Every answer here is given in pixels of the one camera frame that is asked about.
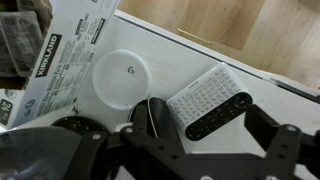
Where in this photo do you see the glossy black plant pot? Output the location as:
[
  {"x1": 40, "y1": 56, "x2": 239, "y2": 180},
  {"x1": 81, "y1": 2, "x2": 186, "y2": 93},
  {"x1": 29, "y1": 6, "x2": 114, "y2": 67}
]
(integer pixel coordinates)
[{"x1": 0, "y1": 125, "x2": 84, "y2": 180}]

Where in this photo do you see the Kirkland cardboard box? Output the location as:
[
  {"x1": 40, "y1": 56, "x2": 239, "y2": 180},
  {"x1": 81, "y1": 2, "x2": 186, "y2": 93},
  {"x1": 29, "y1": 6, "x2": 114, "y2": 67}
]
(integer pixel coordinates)
[{"x1": 0, "y1": 0, "x2": 121, "y2": 130}]

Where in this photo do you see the black pouch with white trim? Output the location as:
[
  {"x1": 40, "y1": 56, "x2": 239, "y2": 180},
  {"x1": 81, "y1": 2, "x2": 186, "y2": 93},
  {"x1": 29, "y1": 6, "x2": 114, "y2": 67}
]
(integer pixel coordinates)
[{"x1": 127, "y1": 96, "x2": 186, "y2": 155}]

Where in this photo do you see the metal drawer handle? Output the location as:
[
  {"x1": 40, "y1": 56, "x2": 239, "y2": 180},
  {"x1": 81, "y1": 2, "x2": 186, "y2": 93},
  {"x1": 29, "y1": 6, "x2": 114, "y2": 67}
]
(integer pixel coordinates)
[{"x1": 175, "y1": 28, "x2": 214, "y2": 46}]

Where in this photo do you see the white TV cabinet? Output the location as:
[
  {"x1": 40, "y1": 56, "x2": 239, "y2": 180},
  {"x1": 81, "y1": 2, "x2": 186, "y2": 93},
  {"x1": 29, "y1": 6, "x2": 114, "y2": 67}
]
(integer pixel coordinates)
[{"x1": 0, "y1": 9, "x2": 320, "y2": 180}]

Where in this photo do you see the white round plastic lid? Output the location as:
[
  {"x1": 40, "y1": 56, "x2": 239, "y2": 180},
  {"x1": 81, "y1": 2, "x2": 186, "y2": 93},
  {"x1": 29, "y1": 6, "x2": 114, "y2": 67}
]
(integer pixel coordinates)
[{"x1": 92, "y1": 49, "x2": 152, "y2": 111}]

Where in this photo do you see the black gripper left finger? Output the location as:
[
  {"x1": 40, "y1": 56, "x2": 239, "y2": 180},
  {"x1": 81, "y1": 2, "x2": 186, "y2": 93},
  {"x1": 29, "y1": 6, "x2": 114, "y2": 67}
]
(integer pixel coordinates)
[{"x1": 63, "y1": 103, "x2": 214, "y2": 180}]

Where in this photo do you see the black plant saucer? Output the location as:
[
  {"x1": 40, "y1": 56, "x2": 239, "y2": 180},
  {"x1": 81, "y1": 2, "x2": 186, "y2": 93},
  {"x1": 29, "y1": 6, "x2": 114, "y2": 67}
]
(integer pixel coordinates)
[{"x1": 51, "y1": 114, "x2": 111, "y2": 136}]

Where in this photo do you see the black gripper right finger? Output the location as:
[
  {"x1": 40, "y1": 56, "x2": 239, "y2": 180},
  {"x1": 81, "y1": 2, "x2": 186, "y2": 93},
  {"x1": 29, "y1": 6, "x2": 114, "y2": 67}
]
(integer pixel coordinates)
[{"x1": 244, "y1": 103, "x2": 320, "y2": 180}]

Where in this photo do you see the clear plastic packaging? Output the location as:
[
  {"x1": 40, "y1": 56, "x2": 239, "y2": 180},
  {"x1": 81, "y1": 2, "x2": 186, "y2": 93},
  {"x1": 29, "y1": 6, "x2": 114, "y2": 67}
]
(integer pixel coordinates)
[{"x1": 0, "y1": 0, "x2": 54, "y2": 78}]

